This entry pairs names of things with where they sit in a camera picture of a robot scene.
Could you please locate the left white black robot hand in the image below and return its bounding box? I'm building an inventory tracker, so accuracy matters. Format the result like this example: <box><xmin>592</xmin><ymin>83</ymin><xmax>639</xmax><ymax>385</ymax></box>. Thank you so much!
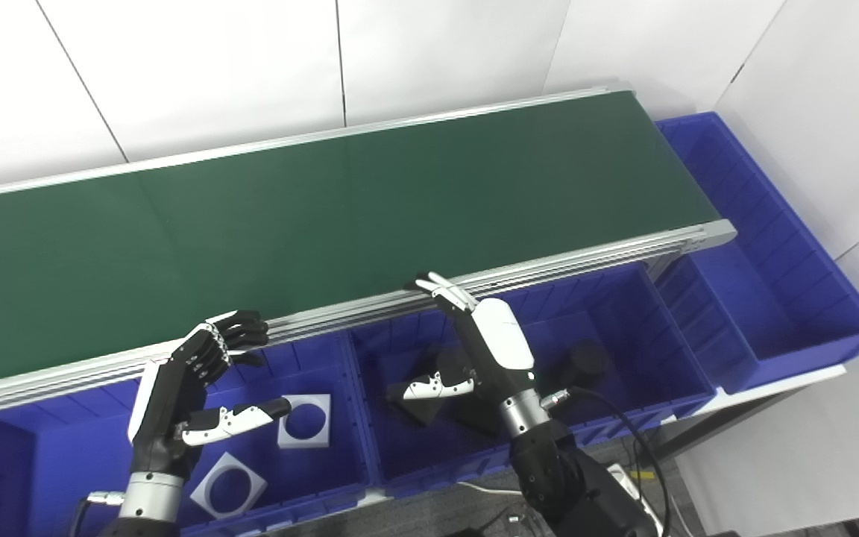
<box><xmin>127</xmin><ymin>309</ymin><xmax>293</xmax><ymax>478</ymax></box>

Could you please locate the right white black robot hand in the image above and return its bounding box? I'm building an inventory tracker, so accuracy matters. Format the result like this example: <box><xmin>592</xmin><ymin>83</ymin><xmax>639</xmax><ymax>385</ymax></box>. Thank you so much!
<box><xmin>386</xmin><ymin>271</ymin><xmax>539</xmax><ymax>408</ymax></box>

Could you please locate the black cylinder-on-block part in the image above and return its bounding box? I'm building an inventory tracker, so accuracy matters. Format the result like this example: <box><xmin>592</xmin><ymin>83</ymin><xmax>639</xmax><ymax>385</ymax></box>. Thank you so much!
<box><xmin>558</xmin><ymin>339</ymin><xmax>614</xmax><ymax>390</ymax></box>
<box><xmin>386</xmin><ymin>349</ymin><xmax>506</xmax><ymax>438</ymax></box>

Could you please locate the blue plastic bin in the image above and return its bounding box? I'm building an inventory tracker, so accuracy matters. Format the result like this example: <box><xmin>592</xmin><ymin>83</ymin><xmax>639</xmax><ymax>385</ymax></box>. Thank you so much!
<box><xmin>0</xmin><ymin>332</ymin><xmax>380</xmax><ymax>537</ymax></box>
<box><xmin>652</xmin><ymin>112</ymin><xmax>859</xmax><ymax>395</ymax></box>
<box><xmin>346</xmin><ymin>261</ymin><xmax>718</xmax><ymax>498</ymax></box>

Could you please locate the green conveyor belt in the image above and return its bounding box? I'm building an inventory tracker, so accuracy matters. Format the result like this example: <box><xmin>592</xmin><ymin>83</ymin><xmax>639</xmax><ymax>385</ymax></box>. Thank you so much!
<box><xmin>0</xmin><ymin>88</ymin><xmax>738</xmax><ymax>420</ymax></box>

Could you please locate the white square plate with hole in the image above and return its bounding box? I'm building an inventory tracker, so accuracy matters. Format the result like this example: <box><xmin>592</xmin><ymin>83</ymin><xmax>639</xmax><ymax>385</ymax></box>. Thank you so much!
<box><xmin>189</xmin><ymin>451</ymin><xmax>268</xmax><ymax>520</ymax></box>
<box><xmin>277</xmin><ymin>393</ymin><xmax>332</xmax><ymax>449</ymax></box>

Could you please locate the white power strip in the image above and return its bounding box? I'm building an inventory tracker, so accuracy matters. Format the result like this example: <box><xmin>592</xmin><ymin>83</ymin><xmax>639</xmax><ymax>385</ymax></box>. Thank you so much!
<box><xmin>605</xmin><ymin>462</ymin><xmax>663</xmax><ymax>524</ymax></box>

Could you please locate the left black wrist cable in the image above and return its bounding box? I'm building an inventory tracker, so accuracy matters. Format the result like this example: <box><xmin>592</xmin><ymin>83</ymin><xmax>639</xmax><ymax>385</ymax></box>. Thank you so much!
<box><xmin>66</xmin><ymin>490</ymin><xmax>128</xmax><ymax>537</ymax></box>

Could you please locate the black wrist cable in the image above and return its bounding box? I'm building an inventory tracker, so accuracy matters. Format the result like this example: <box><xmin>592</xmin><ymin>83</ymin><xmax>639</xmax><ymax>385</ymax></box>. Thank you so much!
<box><xmin>66</xmin><ymin>490</ymin><xmax>128</xmax><ymax>537</ymax></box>
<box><xmin>541</xmin><ymin>385</ymin><xmax>673</xmax><ymax>537</ymax></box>

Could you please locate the white floor cable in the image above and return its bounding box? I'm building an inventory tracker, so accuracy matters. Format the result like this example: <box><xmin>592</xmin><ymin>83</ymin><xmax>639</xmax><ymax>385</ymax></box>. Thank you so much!
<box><xmin>458</xmin><ymin>480</ymin><xmax>529</xmax><ymax>498</ymax></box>

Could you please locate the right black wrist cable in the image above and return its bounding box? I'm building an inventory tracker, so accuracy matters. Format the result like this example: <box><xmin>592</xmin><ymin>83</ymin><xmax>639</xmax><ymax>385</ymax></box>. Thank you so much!
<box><xmin>541</xmin><ymin>385</ymin><xmax>673</xmax><ymax>537</ymax></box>

